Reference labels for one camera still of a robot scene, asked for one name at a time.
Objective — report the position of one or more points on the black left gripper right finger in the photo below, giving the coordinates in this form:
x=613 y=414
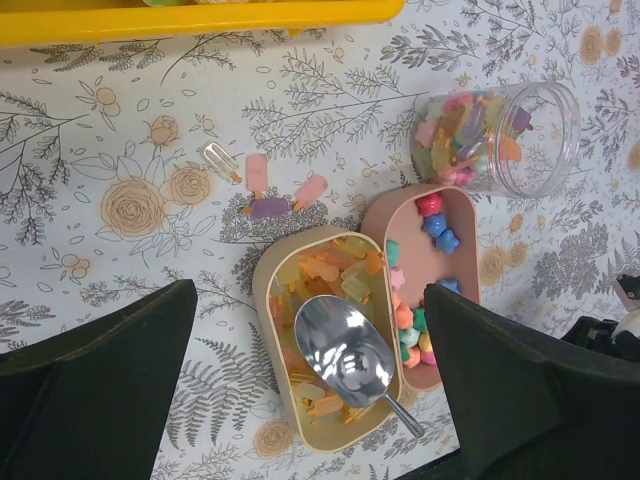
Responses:
x=527 y=405

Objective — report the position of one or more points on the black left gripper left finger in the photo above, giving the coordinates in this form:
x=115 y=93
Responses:
x=92 y=403

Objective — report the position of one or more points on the silver metal scoop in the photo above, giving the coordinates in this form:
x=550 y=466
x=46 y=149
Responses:
x=346 y=351

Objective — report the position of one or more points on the clear glass jar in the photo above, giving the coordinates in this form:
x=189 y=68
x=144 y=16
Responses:
x=517 y=141

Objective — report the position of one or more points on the pink oval candy box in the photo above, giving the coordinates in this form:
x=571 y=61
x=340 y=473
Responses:
x=395 y=216

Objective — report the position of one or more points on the beige oval candy box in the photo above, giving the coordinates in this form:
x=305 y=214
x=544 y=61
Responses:
x=293 y=270

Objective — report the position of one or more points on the floral table mat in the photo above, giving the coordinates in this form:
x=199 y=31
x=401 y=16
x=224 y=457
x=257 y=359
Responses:
x=106 y=197

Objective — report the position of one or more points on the purple popsicle candy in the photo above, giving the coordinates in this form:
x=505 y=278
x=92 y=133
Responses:
x=267 y=208

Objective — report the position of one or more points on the clear popsicle candy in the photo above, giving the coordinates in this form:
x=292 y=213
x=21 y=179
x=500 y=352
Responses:
x=221 y=162

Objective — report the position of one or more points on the light pink popsicle candy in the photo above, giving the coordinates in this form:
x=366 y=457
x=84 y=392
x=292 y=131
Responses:
x=310 y=192

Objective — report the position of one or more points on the yellow plastic bin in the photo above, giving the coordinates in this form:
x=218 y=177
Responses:
x=25 y=23

